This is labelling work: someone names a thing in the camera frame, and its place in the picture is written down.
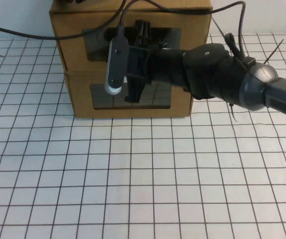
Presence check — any grey and black wrist camera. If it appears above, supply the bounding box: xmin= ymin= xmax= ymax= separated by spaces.
xmin=104 ymin=36 xmax=130 ymax=96

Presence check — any brown cardboard drawer cabinet shell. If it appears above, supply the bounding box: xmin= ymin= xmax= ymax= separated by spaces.
xmin=48 ymin=0 xmax=213 ymax=119

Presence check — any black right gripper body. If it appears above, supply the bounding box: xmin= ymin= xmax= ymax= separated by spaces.
xmin=124 ymin=19 xmax=159 ymax=103

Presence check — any cardboard drawer with handle above window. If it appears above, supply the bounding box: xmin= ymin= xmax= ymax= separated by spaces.
xmin=65 ymin=71 xmax=194 ymax=118

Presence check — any white grid tablecloth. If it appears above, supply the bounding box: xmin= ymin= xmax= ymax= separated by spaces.
xmin=0 ymin=32 xmax=286 ymax=239

